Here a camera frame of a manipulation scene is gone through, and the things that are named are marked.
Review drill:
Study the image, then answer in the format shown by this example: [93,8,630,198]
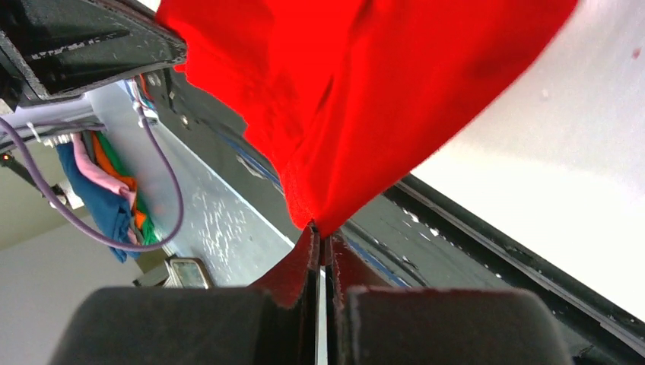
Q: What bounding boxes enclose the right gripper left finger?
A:
[51,223,320,364]

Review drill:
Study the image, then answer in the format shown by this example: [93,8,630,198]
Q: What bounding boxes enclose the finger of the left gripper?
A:
[1,0,186,107]

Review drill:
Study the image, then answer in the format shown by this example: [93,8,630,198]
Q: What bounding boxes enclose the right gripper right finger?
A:
[325,234,572,364]

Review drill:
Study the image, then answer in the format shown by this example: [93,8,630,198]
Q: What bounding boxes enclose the red t-shirt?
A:
[156,1,577,235]

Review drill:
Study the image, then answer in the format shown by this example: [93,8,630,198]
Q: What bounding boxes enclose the small display device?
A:
[133,256,215,289]

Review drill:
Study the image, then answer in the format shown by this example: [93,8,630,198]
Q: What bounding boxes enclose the colourful clothes pile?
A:
[56,135,137,246]

